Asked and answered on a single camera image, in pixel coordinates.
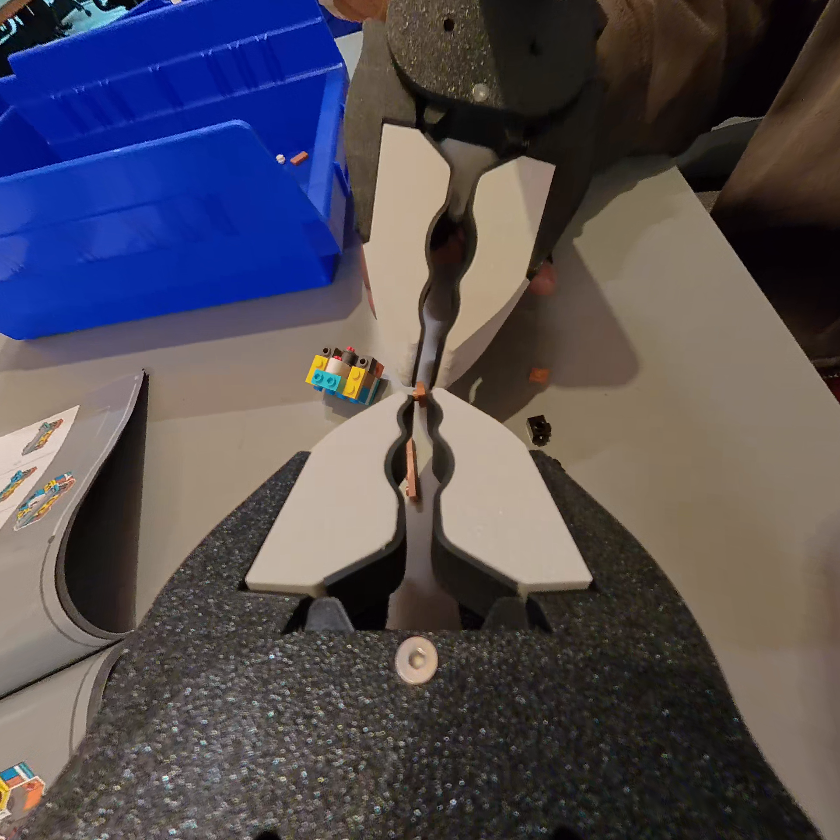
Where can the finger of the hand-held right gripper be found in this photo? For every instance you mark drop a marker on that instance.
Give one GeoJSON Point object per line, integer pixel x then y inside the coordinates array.
{"type": "Point", "coordinates": [505, 249]}
{"type": "Point", "coordinates": [400, 229]}

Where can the long orange toy plate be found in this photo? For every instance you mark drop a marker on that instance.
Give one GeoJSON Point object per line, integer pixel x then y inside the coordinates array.
{"type": "Point", "coordinates": [413, 472]}

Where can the black toy brick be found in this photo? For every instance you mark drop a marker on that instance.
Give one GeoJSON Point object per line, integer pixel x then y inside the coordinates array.
{"type": "Point", "coordinates": [539, 430]}

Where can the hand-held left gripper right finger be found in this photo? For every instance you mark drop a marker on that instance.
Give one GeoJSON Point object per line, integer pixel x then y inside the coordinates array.
{"type": "Point", "coordinates": [508, 512]}

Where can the person's right forearm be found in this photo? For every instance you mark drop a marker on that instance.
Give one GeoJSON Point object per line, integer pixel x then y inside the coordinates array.
{"type": "Point", "coordinates": [689, 72]}

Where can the multicoloured toy brick assembly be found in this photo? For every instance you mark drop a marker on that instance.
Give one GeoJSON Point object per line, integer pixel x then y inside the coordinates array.
{"type": "Point", "coordinates": [344, 377]}

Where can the grey desk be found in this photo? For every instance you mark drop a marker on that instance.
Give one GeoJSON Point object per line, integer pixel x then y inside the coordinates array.
{"type": "Point", "coordinates": [656, 328]}

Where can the grey instruction booklet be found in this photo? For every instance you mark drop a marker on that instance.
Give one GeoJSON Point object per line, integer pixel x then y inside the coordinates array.
{"type": "Point", "coordinates": [39, 525]}

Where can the blue plastic bin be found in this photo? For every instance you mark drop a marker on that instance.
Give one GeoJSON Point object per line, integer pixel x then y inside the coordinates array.
{"type": "Point", "coordinates": [164, 249]}
{"type": "Point", "coordinates": [338, 19]}

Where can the person's right hand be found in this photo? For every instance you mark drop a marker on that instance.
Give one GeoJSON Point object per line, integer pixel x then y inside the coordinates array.
{"type": "Point", "coordinates": [543, 279]}

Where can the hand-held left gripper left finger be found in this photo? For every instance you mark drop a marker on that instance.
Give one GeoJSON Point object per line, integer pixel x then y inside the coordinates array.
{"type": "Point", "coordinates": [328, 512]}

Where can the small orange square plate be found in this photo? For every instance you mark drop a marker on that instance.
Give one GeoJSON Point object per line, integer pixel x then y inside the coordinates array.
{"type": "Point", "coordinates": [539, 375]}

